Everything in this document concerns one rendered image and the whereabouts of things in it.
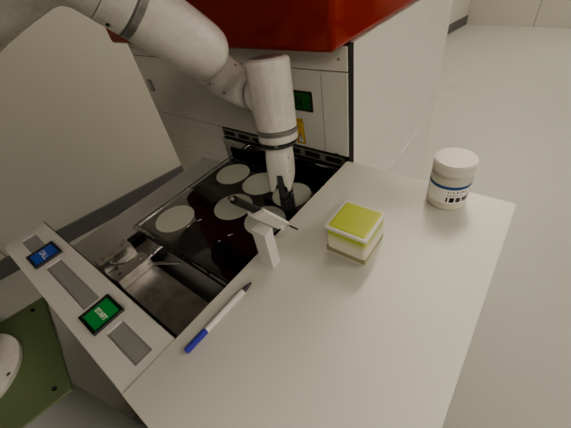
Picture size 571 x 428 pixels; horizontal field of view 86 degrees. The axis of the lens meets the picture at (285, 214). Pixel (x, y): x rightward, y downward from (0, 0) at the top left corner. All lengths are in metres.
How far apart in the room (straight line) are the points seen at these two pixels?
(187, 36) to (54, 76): 1.90
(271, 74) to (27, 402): 0.75
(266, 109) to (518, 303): 1.51
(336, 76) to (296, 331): 0.50
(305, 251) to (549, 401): 1.25
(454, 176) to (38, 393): 0.85
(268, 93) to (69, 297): 0.52
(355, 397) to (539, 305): 1.48
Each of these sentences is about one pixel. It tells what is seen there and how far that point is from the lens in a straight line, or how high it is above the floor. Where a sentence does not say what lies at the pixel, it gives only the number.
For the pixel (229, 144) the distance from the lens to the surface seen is 1.03.
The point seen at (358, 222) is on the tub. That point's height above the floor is 1.03.
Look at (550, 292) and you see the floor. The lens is 1.91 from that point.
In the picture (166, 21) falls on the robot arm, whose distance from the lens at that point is 0.51.
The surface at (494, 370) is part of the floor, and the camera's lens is 1.60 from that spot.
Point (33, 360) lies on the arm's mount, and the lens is 0.86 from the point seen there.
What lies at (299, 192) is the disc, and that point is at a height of 0.90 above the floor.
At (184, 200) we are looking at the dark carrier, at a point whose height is 0.90.
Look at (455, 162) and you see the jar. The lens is 0.61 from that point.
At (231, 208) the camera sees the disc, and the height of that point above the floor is 0.90.
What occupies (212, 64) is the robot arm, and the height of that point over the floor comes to 1.26.
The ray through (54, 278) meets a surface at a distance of 0.78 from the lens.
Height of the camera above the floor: 1.39
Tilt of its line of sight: 41 degrees down
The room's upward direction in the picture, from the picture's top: 11 degrees counter-clockwise
